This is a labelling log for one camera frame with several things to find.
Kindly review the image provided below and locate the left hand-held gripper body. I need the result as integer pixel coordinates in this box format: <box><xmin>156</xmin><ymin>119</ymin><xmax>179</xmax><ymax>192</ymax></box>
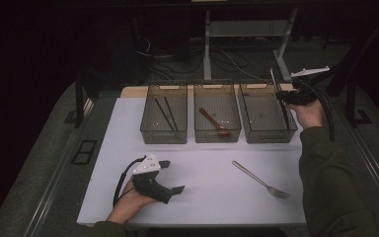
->
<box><xmin>131</xmin><ymin>152</ymin><xmax>174</xmax><ymax>204</ymax></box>

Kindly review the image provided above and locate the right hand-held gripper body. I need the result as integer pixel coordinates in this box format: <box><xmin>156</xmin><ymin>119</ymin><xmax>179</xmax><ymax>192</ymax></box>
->
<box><xmin>289</xmin><ymin>65</ymin><xmax>331</xmax><ymax>107</ymax></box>

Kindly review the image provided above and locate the translucent brown plastic bin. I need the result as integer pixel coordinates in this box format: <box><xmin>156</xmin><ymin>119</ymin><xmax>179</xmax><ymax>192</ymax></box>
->
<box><xmin>192</xmin><ymin>82</ymin><xmax>243</xmax><ymax>144</ymax></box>
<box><xmin>238</xmin><ymin>81</ymin><xmax>299</xmax><ymax>144</ymax></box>
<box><xmin>139</xmin><ymin>82</ymin><xmax>190</xmax><ymax>145</ymax></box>

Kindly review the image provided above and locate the black chopstick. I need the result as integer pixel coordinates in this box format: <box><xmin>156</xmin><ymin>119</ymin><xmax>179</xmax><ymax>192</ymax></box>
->
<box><xmin>163</xmin><ymin>96</ymin><xmax>180</xmax><ymax>132</ymax></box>
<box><xmin>154</xmin><ymin>97</ymin><xmax>176</xmax><ymax>132</ymax></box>

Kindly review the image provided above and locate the brown wooden spoon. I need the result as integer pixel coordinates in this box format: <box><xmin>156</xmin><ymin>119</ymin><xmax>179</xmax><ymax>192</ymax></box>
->
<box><xmin>198</xmin><ymin>107</ymin><xmax>232</xmax><ymax>139</ymax></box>

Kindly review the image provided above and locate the silver metal fork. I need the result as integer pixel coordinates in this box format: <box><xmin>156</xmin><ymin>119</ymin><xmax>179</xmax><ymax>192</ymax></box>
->
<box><xmin>232</xmin><ymin>160</ymin><xmax>291</xmax><ymax>200</ymax></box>

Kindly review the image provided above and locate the person's right hand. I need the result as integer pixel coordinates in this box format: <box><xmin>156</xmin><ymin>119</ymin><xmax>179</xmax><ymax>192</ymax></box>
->
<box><xmin>286</xmin><ymin>99</ymin><xmax>327</xmax><ymax>130</ymax></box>

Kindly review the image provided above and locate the person's left hand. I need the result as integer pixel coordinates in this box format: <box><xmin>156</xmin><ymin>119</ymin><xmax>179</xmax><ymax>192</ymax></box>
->
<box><xmin>117</xmin><ymin>180</ymin><xmax>159</xmax><ymax>219</ymax></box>

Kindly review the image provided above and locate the white table sheet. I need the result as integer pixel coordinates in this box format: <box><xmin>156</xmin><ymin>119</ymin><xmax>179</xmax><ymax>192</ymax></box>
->
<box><xmin>76</xmin><ymin>94</ymin><xmax>310</xmax><ymax>227</ymax></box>

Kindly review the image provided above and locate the black metal stand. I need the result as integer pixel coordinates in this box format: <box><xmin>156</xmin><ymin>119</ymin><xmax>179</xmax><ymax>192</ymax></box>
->
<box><xmin>300</xmin><ymin>9</ymin><xmax>379</xmax><ymax>128</ymax></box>
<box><xmin>74</xmin><ymin>71</ymin><xmax>97</xmax><ymax>129</ymax></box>

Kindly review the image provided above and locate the right hand-held gripper black cable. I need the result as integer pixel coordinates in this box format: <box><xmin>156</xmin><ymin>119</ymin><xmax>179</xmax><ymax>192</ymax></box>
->
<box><xmin>304</xmin><ymin>80</ymin><xmax>337</xmax><ymax>143</ymax></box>

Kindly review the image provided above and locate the hand-held gripper black cable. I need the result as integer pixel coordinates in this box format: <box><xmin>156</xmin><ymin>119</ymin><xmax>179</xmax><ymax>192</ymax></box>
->
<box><xmin>304</xmin><ymin>80</ymin><xmax>337</xmax><ymax>143</ymax></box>
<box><xmin>112</xmin><ymin>156</ymin><xmax>146</xmax><ymax>207</ymax></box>

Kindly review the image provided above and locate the left hand-held gripper black cable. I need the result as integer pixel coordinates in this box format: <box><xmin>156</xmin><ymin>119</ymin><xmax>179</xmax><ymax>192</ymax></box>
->
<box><xmin>112</xmin><ymin>156</ymin><xmax>146</xmax><ymax>207</ymax></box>

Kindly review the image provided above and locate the white metal table frame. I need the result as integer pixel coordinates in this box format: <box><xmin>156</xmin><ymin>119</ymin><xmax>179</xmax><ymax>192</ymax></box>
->
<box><xmin>202</xmin><ymin>8</ymin><xmax>299</xmax><ymax>83</ymax></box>

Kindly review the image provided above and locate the tangle of floor cables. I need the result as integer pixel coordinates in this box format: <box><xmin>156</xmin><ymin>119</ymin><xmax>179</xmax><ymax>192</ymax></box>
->
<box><xmin>134</xmin><ymin>36</ymin><xmax>267</xmax><ymax>82</ymax></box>

